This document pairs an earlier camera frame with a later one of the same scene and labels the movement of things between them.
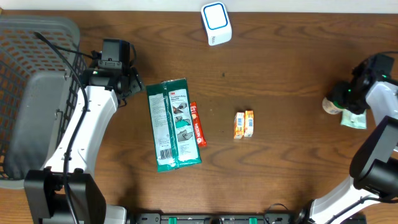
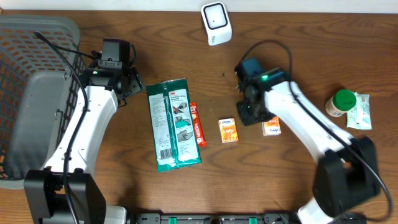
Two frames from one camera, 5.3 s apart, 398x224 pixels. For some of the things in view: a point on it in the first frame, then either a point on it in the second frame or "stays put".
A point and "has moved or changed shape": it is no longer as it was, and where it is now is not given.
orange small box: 249,124 to 272,127
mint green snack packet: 352,119 has moved or changed shape
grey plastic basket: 40,95 stays put
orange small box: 239,121 has moved or changed shape
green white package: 173,125 stays put
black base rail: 215,218 stays put
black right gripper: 337,94 to 240,108
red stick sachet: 200,135 stays put
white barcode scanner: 216,23 stays put
